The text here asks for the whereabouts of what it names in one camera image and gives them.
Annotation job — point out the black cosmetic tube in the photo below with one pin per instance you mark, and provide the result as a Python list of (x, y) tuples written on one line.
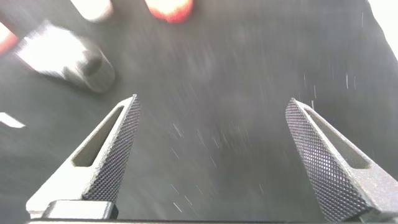
[(56, 53)]

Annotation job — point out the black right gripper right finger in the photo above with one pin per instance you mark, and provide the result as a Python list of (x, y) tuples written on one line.
[(351, 186)]

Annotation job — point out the pink squeeze bottle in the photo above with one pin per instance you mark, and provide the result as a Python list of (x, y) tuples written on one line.
[(4, 39)]

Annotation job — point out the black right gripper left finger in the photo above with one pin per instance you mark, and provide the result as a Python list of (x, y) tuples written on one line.
[(71, 183)]

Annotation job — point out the white milk drink bottle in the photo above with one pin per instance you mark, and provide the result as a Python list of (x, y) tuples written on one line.
[(91, 7)]

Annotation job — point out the red peach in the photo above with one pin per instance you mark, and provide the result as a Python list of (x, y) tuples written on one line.
[(169, 9)]

